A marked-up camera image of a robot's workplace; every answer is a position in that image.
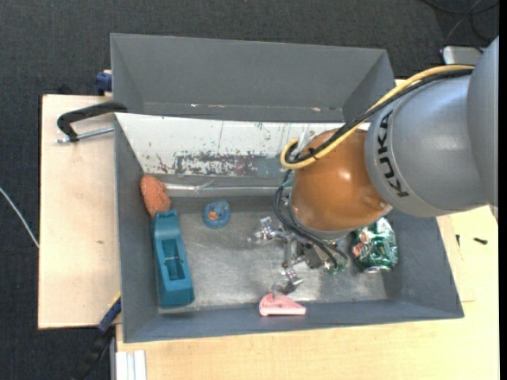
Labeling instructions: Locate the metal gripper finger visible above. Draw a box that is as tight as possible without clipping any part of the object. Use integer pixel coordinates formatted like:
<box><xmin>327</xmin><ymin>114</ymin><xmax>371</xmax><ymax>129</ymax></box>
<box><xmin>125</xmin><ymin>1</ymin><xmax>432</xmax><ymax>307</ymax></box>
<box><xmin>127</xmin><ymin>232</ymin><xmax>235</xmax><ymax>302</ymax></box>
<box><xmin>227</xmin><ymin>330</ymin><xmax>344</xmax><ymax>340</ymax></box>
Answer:
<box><xmin>247</xmin><ymin>216</ymin><xmax>284</xmax><ymax>247</ymax></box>
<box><xmin>271</xmin><ymin>268</ymin><xmax>305</xmax><ymax>297</ymax></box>

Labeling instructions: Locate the pink wedge-shaped toy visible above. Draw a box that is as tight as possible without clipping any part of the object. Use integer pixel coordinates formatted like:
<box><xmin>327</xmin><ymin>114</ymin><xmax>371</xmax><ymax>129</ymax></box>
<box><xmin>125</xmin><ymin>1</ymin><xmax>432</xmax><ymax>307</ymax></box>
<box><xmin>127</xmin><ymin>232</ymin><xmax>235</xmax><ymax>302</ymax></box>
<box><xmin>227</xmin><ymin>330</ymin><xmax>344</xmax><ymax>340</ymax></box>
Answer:
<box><xmin>258</xmin><ymin>293</ymin><xmax>307</xmax><ymax>317</ymax></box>

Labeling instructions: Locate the blue round toy, orange centre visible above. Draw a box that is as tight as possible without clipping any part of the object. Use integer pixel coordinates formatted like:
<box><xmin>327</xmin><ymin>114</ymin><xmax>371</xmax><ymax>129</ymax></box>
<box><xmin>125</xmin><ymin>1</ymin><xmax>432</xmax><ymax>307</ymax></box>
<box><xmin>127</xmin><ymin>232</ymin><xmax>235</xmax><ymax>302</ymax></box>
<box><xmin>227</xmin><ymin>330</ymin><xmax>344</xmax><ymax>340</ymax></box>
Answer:
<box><xmin>202</xmin><ymin>199</ymin><xmax>231</xmax><ymax>230</ymax></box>

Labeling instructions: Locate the crushed green drink can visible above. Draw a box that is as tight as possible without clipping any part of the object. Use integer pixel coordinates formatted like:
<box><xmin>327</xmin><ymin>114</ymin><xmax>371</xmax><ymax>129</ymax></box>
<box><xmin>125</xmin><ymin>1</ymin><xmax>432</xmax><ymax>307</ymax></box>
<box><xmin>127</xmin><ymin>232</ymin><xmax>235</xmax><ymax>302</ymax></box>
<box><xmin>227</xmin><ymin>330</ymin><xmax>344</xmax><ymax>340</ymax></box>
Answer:
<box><xmin>350</xmin><ymin>216</ymin><xmax>399</xmax><ymax>275</ymax></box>

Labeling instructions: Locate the teal tape dispenser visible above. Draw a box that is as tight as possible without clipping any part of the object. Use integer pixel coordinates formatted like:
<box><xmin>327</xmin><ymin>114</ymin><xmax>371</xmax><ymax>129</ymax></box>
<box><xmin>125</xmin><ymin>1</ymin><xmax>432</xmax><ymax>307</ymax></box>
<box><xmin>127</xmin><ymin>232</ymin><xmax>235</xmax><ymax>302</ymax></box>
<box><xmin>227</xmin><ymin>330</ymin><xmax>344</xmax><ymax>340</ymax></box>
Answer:
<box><xmin>150</xmin><ymin>208</ymin><xmax>196</xmax><ymax>309</ymax></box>

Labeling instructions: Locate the orange scrubbing sponge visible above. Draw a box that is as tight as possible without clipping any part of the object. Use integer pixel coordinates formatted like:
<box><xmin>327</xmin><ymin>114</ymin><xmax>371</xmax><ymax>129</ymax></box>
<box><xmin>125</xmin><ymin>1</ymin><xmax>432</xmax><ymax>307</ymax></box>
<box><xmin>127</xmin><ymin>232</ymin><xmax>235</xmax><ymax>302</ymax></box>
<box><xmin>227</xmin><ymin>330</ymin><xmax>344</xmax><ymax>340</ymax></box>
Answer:
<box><xmin>139</xmin><ymin>174</ymin><xmax>173</xmax><ymax>218</ymax></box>

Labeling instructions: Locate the grey metal bin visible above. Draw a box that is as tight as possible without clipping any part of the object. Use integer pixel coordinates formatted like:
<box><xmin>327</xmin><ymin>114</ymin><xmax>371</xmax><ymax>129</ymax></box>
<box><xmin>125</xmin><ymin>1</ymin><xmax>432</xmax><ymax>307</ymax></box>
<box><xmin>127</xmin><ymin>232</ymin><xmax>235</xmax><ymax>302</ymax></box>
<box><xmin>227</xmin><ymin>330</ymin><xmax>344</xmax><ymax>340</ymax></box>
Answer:
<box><xmin>109</xmin><ymin>32</ymin><xmax>465</xmax><ymax>344</ymax></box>

